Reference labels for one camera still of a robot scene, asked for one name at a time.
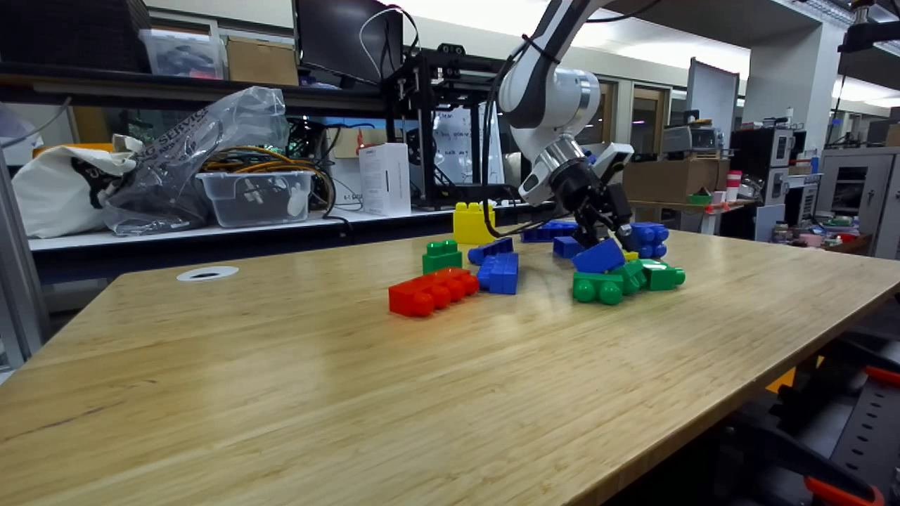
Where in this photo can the aluminium extrusion post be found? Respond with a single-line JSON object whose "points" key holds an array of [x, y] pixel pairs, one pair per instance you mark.
{"points": [[15, 283]]}

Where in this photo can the white cloth bag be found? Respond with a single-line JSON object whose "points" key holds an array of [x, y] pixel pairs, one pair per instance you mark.
{"points": [[53, 199]]}

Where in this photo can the clear crumpled plastic bag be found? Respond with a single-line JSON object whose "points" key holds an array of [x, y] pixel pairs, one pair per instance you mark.
{"points": [[188, 158]]}

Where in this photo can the blue small toy brick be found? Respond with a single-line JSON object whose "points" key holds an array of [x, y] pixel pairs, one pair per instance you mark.
{"points": [[601, 261], [566, 248]]}

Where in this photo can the blue tall stacked toy brick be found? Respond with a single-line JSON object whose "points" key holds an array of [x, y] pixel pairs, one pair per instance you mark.
{"points": [[651, 240]]}

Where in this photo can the black wall shelf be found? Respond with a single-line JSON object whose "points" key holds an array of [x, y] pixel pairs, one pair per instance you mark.
{"points": [[115, 88]]}

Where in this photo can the brown cardboard box small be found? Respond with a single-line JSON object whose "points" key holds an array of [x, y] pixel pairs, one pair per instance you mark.
{"points": [[262, 64]]}

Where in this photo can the yellow tall brick stack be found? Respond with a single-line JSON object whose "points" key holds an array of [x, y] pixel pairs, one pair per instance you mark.
{"points": [[475, 227]]}

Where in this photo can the red four-stud toy brick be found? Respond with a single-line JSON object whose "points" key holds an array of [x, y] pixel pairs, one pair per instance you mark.
{"points": [[431, 294]]}

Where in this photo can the brown cardboard box large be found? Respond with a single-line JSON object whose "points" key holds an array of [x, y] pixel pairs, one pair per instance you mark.
{"points": [[672, 181]]}

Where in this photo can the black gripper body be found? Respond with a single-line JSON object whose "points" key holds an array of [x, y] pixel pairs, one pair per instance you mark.
{"points": [[592, 192]]}

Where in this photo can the white upright panel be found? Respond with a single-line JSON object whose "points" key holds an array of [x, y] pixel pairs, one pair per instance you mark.
{"points": [[717, 99]]}

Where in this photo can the white cardboard box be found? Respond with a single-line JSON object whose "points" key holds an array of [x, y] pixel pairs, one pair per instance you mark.
{"points": [[385, 178]]}

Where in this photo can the black metal frame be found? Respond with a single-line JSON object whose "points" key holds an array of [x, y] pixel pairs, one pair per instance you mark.
{"points": [[428, 143]]}

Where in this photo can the white side table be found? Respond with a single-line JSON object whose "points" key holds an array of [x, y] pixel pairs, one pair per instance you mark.
{"points": [[143, 257]]}

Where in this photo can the black computer monitor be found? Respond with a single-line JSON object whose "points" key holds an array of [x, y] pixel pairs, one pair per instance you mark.
{"points": [[341, 37]]}

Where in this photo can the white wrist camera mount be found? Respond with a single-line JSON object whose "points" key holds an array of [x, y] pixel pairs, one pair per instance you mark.
{"points": [[615, 158]]}

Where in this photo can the white round desk grommet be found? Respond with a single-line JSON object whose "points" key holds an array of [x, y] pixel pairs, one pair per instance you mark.
{"points": [[188, 273]]}

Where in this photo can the blue wide stepped toy brick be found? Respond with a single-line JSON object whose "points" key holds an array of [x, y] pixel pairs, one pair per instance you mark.
{"points": [[563, 227]]}

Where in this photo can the grey equipment cabinet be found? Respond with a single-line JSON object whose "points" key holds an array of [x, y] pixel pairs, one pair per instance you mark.
{"points": [[849, 200]]}

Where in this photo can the blue long toy brick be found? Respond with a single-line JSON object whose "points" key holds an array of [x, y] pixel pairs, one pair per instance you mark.
{"points": [[500, 273], [539, 235], [489, 251]]}

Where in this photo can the black appliance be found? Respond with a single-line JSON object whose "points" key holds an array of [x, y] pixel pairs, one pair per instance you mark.
{"points": [[762, 155]]}

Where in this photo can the clear plastic container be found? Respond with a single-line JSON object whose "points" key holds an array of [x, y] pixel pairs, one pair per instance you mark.
{"points": [[184, 56]]}

